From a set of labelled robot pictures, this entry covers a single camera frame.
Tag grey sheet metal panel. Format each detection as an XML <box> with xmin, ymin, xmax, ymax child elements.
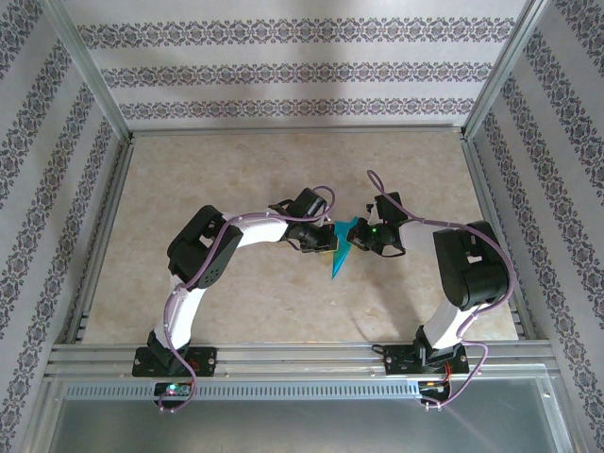
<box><xmin>27</xmin><ymin>377</ymin><xmax>577</xmax><ymax>453</ymax></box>

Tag left controller board green light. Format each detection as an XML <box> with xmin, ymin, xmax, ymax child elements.
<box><xmin>154</xmin><ymin>381</ymin><xmax>193</xmax><ymax>397</ymax></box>

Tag aluminium table edge rail short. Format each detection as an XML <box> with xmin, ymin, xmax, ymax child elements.
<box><xmin>126</xmin><ymin>125</ymin><xmax>468</xmax><ymax>138</ymax></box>

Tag right aluminium table side rail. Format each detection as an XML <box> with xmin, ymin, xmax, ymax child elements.
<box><xmin>460</xmin><ymin>134</ymin><xmax>539</xmax><ymax>341</ymax></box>

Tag aluminium table side rail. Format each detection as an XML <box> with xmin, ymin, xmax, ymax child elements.
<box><xmin>460</xmin><ymin>134</ymin><xmax>539</xmax><ymax>341</ymax></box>
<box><xmin>65</xmin><ymin>136</ymin><xmax>136</xmax><ymax>345</ymax></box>

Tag aluminium mounting rail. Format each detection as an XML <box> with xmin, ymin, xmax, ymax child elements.
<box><xmin>44</xmin><ymin>343</ymin><xmax>561</xmax><ymax>378</ymax></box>

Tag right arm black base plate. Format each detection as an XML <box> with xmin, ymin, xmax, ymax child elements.
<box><xmin>384</xmin><ymin>344</ymin><xmax>471</xmax><ymax>378</ymax></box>

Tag grey slotted cable duct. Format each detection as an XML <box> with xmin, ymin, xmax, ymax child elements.
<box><xmin>63</xmin><ymin>382</ymin><xmax>421</xmax><ymax>401</ymax></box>

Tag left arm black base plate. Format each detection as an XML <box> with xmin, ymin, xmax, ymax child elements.
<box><xmin>131</xmin><ymin>346</ymin><xmax>218</xmax><ymax>378</ymax></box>

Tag left aluminium table side rail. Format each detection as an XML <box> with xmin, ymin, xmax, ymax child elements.
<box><xmin>65</xmin><ymin>136</ymin><xmax>136</xmax><ymax>345</ymax></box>

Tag right aluminium frame post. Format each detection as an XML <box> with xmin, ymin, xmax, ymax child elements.
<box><xmin>461</xmin><ymin>0</ymin><xmax>556</xmax><ymax>138</ymax></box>

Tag aluminium frame post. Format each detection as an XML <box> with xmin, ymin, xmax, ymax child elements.
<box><xmin>40</xmin><ymin>0</ymin><xmax>133</xmax><ymax>141</ymax></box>
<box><xmin>461</xmin><ymin>0</ymin><xmax>556</xmax><ymax>138</ymax></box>

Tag left aluminium frame post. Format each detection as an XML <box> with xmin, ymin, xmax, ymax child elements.
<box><xmin>40</xmin><ymin>0</ymin><xmax>133</xmax><ymax>141</ymax></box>

